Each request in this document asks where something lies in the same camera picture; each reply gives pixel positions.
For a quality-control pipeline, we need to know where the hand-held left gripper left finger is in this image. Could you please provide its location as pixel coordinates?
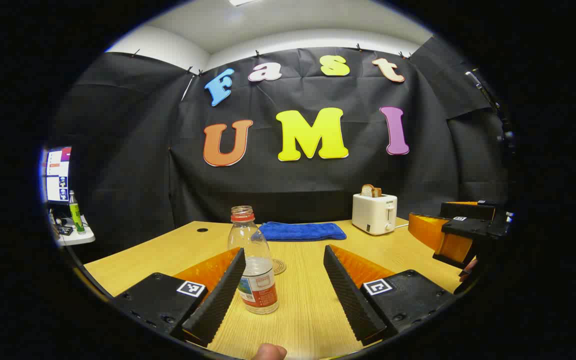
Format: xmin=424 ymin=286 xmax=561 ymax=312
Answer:
xmin=113 ymin=246 xmax=247 ymax=348

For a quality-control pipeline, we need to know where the blue folded towel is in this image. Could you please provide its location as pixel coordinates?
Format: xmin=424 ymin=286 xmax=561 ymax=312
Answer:
xmin=258 ymin=221 xmax=347 ymax=242

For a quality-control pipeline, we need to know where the clear plastic water bottle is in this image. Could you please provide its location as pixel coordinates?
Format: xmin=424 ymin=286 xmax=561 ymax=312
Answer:
xmin=227 ymin=205 xmax=279 ymax=315

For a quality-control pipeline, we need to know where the white toaster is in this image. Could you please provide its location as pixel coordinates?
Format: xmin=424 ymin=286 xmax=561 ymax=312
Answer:
xmin=352 ymin=193 xmax=398 ymax=236

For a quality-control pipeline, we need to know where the black backdrop cloth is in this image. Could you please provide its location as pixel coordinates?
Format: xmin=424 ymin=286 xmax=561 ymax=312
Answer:
xmin=50 ymin=35 xmax=511 ymax=263

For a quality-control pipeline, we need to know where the black metal stand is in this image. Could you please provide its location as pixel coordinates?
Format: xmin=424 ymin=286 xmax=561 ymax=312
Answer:
xmin=464 ymin=70 xmax=516 ymax=151

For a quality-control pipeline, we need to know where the white side table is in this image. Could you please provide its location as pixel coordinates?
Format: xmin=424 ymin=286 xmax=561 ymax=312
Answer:
xmin=50 ymin=215 xmax=96 ymax=247

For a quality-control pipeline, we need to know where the green bottle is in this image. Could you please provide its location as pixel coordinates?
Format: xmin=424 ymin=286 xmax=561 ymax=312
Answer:
xmin=68 ymin=190 xmax=85 ymax=234

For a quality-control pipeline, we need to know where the computer monitor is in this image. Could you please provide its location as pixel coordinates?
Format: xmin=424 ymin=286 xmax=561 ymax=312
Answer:
xmin=43 ymin=146 xmax=73 ymax=205

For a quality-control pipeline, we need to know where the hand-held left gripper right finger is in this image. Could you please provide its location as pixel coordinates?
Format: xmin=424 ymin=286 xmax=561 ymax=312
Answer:
xmin=323 ymin=244 xmax=456 ymax=347

